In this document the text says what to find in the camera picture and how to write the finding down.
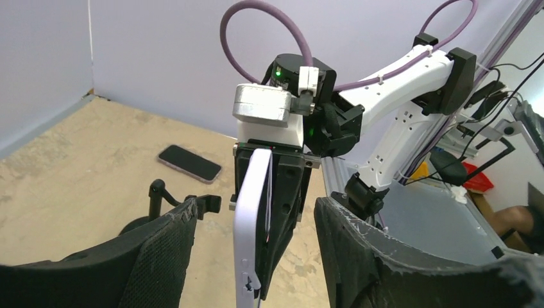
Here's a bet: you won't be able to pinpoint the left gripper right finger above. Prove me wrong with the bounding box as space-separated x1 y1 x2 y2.
314 197 543 307

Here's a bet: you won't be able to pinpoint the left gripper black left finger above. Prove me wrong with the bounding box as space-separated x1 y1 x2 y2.
1 200 197 307

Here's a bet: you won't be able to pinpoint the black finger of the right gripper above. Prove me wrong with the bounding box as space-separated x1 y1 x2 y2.
255 151 307 300

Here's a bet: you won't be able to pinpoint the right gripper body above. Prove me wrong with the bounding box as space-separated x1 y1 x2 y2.
230 139 321 221

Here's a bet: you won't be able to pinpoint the white smartphone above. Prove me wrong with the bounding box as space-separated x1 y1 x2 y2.
233 148 272 307

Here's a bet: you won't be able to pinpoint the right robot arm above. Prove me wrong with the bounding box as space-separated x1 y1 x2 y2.
232 33 477 300

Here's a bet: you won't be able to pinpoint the black round base stand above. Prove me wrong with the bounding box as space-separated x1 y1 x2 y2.
118 178 223 237

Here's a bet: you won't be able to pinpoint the red bin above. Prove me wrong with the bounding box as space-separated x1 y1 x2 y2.
462 162 495 194

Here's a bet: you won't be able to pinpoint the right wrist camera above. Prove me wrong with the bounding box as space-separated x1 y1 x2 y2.
232 83 303 148

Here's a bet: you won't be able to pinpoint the black cables on frame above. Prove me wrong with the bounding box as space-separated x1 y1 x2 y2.
404 53 544 188

